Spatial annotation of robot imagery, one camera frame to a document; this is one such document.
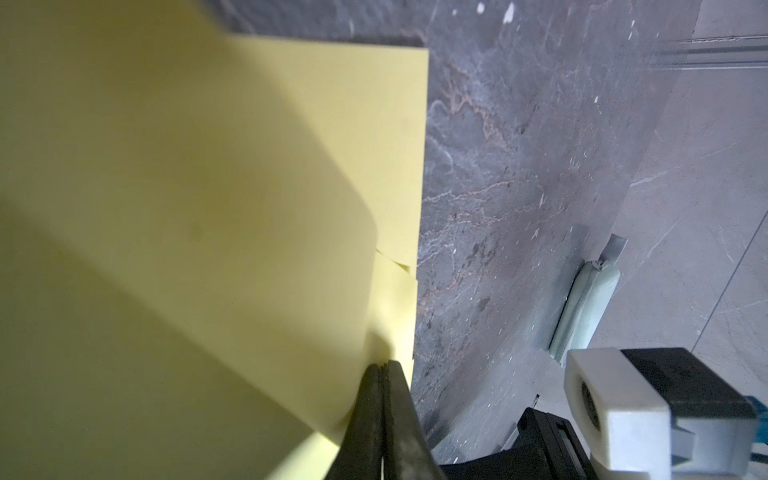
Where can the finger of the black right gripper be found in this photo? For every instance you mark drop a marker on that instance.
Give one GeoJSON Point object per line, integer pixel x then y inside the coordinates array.
{"type": "Point", "coordinates": [547, 447]}

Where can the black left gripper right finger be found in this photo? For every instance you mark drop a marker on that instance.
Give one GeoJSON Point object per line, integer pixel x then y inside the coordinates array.
{"type": "Point", "coordinates": [406, 454]}

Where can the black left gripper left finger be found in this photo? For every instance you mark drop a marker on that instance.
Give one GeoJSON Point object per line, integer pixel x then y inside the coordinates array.
{"type": "Point", "coordinates": [361, 451]}

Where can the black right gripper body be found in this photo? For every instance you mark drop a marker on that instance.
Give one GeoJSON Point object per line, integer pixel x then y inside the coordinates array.
{"type": "Point", "coordinates": [654, 413]}

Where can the yellow square paper sheet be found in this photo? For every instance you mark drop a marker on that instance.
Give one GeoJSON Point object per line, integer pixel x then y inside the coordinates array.
{"type": "Point", "coordinates": [206, 238]}

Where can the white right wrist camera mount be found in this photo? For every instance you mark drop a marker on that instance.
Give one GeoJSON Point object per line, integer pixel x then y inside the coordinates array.
{"type": "Point", "coordinates": [658, 413]}

